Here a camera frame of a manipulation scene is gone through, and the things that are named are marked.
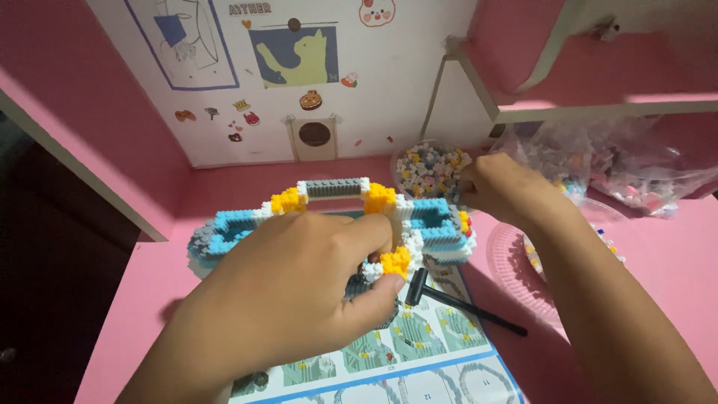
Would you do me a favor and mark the person's left hand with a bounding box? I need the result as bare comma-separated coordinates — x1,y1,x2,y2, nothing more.
187,211,408,369

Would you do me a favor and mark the person's right hand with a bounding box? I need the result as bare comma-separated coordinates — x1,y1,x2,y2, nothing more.
457,153,574,231

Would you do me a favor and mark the blue white yellow brick model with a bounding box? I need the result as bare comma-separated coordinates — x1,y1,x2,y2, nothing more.
187,177,478,332

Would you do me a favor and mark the clear bowl of small bricks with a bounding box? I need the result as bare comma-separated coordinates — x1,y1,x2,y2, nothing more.
391,140,478,212

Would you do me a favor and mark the clear plastic bag of bricks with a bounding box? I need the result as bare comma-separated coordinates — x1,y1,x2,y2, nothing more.
493,119,596,204
586,115,718,218

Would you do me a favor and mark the pink round plate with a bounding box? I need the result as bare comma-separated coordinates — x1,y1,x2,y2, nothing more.
486,198,628,330

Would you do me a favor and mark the small black plastic hammer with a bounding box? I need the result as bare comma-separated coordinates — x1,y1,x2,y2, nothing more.
404,268,529,337

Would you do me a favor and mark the pink and white shelf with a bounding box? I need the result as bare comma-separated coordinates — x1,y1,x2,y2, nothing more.
421,0,718,141

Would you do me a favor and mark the clear dish with small bricks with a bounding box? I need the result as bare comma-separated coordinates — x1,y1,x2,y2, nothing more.
523,223,627,282

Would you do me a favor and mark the square plate with round hole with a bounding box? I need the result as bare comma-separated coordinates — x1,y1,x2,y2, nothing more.
287,116,341,162

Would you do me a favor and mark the bunny face sticker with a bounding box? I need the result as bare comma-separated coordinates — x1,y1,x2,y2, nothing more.
359,0,396,28

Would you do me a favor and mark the printed building instruction sheet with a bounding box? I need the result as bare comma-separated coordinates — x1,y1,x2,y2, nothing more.
227,255,526,404

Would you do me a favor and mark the yellow cat poster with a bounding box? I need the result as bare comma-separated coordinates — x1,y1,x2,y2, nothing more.
248,26,340,89

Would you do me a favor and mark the blue line drawing poster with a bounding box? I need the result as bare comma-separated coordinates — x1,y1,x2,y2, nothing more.
124,0,241,92

